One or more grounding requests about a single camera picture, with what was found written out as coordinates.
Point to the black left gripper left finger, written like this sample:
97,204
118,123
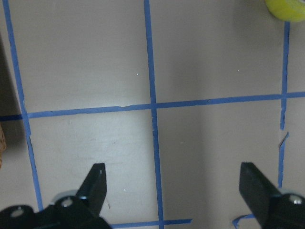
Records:
92,192

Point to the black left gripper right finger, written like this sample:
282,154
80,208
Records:
259,194

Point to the yellow clear tape roll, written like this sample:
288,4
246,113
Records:
287,10

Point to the brown wicker basket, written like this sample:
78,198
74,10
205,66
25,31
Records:
2,144

